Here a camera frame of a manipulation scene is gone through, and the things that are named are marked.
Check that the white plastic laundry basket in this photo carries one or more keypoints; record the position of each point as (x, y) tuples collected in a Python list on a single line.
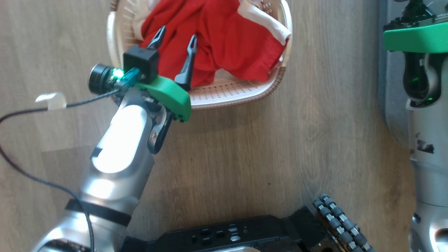
[(231, 92)]

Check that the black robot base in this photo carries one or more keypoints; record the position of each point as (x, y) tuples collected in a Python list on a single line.
[(227, 234)]

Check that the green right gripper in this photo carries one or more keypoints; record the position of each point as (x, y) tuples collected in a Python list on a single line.
[(416, 40)]

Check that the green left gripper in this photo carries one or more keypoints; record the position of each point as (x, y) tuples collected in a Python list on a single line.
[(168, 96)]

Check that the black cylinder lens camera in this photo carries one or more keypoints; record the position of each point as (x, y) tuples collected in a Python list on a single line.
[(99, 78)]

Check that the black cube right wrist camera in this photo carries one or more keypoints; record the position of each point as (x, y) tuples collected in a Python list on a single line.
[(416, 8)]

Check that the black grey omni wheel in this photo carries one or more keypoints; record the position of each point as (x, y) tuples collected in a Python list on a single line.
[(341, 224)]

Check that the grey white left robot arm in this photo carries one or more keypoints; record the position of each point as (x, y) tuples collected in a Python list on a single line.
[(119, 147)]

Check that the red garment with white stripes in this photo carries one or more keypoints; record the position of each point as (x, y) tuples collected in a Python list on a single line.
[(241, 42)]

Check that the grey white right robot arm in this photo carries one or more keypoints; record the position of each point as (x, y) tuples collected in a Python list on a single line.
[(428, 157)]

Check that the black cube wrist camera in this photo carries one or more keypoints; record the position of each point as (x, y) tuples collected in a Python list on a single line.
[(140, 63), (416, 8)]

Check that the grey fabric sofa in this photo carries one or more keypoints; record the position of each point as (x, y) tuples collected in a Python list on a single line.
[(392, 87)]

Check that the black cube left wrist camera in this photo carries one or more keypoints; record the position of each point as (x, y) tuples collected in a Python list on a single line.
[(140, 63)]

